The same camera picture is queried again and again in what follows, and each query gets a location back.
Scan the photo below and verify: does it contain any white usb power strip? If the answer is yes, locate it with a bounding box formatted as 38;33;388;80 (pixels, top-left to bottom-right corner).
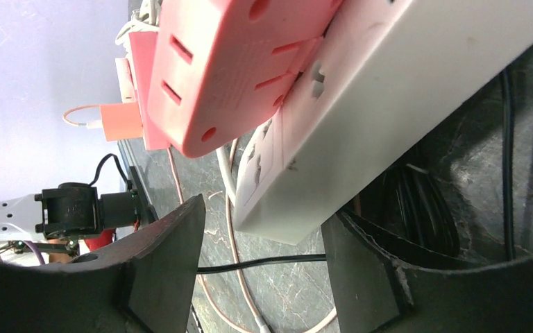
232;1;533;245

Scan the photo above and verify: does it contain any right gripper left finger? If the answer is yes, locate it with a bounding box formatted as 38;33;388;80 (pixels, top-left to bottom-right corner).
0;195;205;332

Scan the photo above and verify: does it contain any pink thin cable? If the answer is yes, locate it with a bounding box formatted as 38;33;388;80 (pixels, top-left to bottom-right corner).
62;103;339;333

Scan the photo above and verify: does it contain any white charger plug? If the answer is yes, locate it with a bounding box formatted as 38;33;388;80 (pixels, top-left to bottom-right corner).
115;58;135;103

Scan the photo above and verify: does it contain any pink folding plug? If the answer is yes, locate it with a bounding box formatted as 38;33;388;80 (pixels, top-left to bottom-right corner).
145;0;340;158

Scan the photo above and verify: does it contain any orange pink usb charger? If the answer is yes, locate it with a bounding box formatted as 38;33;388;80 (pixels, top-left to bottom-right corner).
99;102;144;142

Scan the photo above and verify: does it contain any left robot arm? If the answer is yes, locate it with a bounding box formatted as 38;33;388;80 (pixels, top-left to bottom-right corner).
0;153;158;242

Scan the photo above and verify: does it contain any black adapter cable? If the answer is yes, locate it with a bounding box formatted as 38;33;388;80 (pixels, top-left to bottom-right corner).
196;69;518;275

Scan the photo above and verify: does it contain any pink square power strip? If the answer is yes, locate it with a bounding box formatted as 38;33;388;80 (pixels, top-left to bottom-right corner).
128;31;171;151

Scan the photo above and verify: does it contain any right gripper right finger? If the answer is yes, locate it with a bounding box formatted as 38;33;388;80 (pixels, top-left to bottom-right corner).
321;211;533;332

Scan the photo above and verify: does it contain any red cloth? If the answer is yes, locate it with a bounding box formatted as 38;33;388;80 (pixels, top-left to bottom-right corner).
84;229;116;252

